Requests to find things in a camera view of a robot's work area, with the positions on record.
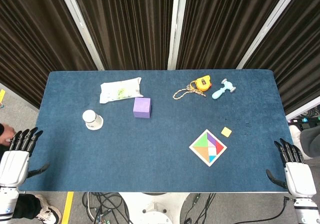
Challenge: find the white plastic snack bag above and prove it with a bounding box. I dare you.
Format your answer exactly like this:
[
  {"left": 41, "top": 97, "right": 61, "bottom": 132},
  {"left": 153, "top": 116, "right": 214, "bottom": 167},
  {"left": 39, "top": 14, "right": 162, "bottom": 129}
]
[{"left": 99, "top": 77, "right": 145, "bottom": 104}]

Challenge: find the black floor cable bundle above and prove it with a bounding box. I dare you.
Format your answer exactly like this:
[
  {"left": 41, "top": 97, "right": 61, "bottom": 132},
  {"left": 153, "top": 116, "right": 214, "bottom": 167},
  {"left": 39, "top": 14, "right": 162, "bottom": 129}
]
[
  {"left": 82, "top": 192, "right": 133, "bottom": 224},
  {"left": 183, "top": 193, "right": 216, "bottom": 224}
]

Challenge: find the grey trouser leg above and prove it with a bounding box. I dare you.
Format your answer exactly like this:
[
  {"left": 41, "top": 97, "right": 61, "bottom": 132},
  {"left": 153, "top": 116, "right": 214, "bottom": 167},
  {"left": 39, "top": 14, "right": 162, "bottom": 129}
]
[{"left": 299, "top": 126, "right": 320, "bottom": 159}]

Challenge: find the braided beige cord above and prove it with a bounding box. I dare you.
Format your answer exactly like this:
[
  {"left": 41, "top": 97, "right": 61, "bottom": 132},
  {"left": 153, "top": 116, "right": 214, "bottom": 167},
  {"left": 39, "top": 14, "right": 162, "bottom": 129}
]
[{"left": 172, "top": 83, "right": 207, "bottom": 100}]

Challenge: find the white sneaker with black stripe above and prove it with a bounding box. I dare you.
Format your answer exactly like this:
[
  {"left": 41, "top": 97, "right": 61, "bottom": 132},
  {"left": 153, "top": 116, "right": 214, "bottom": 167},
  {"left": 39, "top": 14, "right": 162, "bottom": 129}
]
[{"left": 34, "top": 194, "right": 62, "bottom": 224}]

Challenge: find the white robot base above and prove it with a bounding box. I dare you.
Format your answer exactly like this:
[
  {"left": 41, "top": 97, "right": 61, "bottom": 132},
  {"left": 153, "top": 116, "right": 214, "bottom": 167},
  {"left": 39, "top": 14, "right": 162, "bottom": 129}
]
[{"left": 117, "top": 192, "right": 191, "bottom": 224}]

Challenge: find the yellow floor tape strip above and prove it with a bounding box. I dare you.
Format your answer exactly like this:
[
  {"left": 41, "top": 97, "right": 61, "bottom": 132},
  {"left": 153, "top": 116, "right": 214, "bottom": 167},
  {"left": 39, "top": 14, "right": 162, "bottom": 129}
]
[{"left": 61, "top": 191, "right": 75, "bottom": 224}]

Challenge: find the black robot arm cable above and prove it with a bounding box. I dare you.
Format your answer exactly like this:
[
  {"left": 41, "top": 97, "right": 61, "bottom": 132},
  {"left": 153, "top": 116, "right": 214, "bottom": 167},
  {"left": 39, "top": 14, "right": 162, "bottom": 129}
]
[{"left": 259, "top": 196, "right": 296, "bottom": 224}]

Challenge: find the white tangram puzzle tray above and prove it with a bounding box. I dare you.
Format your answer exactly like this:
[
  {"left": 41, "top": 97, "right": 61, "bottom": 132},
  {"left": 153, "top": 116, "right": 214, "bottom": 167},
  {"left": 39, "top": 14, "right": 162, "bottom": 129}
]
[{"left": 188, "top": 129, "right": 228, "bottom": 167}]

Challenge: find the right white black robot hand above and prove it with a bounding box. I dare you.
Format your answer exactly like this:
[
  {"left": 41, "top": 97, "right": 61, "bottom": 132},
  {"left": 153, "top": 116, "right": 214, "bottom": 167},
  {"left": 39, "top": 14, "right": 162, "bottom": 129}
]
[{"left": 265, "top": 138, "right": 318, "bottom": 198}]

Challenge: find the white paper cup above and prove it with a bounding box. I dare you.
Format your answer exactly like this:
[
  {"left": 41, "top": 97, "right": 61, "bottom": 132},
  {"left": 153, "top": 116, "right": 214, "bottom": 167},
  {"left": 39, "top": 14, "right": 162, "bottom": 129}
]
[{"left": 82, "top": 109, "right": 104, "bottom": 131}]

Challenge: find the blue felt table mat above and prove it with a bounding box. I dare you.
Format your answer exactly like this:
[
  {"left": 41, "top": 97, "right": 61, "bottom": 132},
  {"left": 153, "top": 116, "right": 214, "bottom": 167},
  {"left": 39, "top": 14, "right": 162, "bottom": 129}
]
[{"left": 17, "top": 69, "right": 307, "bottom": 194}]

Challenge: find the green triangle puzzle piece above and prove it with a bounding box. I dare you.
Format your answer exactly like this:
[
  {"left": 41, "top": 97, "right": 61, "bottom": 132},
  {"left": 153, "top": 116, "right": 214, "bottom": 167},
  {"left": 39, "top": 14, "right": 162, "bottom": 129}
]
[{"left": 193, "top": 132, "right": 209, "bottom": 148}]

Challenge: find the orange triangle puzzle piece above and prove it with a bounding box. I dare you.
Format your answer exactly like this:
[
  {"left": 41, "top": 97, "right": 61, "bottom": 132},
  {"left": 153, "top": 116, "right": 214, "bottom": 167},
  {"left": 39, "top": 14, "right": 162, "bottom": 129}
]
[{"left": 192, "top": 147, "right": 210, "bottom": 163}]

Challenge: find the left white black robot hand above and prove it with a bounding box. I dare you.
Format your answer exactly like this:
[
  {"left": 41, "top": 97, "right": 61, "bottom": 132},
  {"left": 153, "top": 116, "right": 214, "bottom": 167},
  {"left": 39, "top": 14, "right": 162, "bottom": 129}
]
[{"left": 0, "top": 127, "right": 50, "bottom": 188}]

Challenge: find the white partition base rail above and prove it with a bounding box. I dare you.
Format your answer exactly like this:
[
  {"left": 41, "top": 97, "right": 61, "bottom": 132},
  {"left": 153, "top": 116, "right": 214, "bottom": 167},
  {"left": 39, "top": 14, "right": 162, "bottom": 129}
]
[{"left": 285, "top": 101, "right": 320, "bottom": 121}]

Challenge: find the dark brown curtain panel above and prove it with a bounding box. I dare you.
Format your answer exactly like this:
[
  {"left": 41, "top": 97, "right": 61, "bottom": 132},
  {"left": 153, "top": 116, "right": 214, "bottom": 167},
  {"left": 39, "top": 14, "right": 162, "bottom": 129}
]
[
  {"left": 243, "top": 0, "right": 320, "bottom": 115},
  {"left": 0, "top": 0, "right": 98, "bottom": 109},
  {"left": 69, "top": 0, "right": 176, "bottom": 71},
  {"left": 176, "top": 0, "right": 292, "bottom": 70}
]

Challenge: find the black trouser leg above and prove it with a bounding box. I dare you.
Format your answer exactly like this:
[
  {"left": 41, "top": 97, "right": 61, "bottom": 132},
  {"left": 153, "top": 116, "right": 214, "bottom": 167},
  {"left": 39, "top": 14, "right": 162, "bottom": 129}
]
[{"left": 12, "top": 193, "right": 42, "bottom": 220}]

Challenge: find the purple foam cube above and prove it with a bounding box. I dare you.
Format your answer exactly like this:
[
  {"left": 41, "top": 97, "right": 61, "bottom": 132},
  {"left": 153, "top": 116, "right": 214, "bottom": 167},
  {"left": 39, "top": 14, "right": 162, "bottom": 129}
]
[{"left": 132, "top": 97, "right": 152, "bottom": 119}]

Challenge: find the white partition frame post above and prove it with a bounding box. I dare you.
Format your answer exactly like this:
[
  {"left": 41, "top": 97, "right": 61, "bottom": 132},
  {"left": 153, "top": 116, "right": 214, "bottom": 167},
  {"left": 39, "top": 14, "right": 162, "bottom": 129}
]
[
  {"left": 166, "top": 0, "right": 189, "bottom": 71},
  {"left": 236, "top": 0, "right": 300, "bottom": 70},
  {"left": 56, "top": 0, "right": 105, "bottom": 71}
]

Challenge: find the plain white sneaker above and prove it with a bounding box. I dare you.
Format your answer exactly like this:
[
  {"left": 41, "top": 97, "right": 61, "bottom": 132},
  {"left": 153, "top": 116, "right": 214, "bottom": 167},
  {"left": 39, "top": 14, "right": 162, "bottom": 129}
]
[{"left": 289, "top": 125, "right": 302, "bottom": 145}]

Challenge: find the light blue toy hammer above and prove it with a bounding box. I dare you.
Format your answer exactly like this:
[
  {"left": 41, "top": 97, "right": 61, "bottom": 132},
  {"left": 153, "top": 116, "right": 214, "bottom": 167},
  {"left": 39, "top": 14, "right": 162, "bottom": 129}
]
[{"left": 211, "top": 78, "right": 237, "bottom": 100}]

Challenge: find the yellow tape measure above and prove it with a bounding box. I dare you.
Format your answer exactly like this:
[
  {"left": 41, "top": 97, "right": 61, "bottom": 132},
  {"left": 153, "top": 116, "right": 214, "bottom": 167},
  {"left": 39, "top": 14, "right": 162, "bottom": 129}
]
[{"left": 191, "top": 75, "right": 213, "bottom": 92}]

